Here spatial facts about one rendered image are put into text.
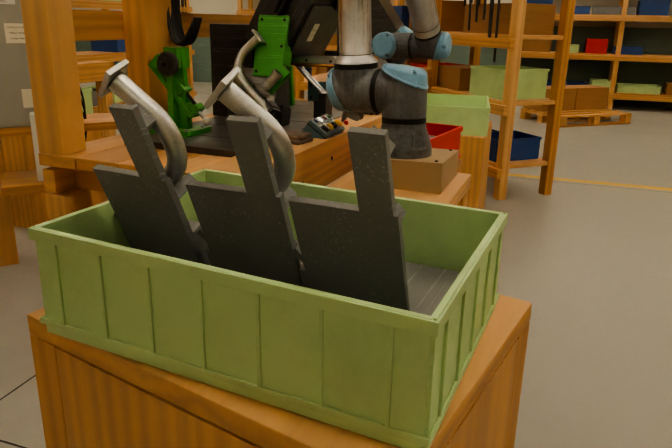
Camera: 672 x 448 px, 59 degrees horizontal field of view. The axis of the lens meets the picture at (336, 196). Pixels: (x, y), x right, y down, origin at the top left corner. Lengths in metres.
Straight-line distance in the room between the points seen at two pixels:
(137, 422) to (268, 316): 0.31
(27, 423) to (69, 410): 1.15
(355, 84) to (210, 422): 0.97
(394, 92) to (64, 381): 0.96
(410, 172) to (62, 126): 0.97
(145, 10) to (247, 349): 1.48
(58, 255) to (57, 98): 0.91
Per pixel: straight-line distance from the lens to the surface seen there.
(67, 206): 1.86
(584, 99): 8.92
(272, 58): 2.08
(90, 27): 2.02
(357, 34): 1.56
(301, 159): 1.69
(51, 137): 1.84
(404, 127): 1.51
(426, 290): 0.96
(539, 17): 4.66
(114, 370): 0.95
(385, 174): 0.68
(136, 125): 0.84
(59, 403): 1.12
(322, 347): 0.71
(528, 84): 4.65
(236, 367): 0.80
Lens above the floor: 1.26
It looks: 17 degrees down
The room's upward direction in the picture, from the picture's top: 1 degrees clockwise
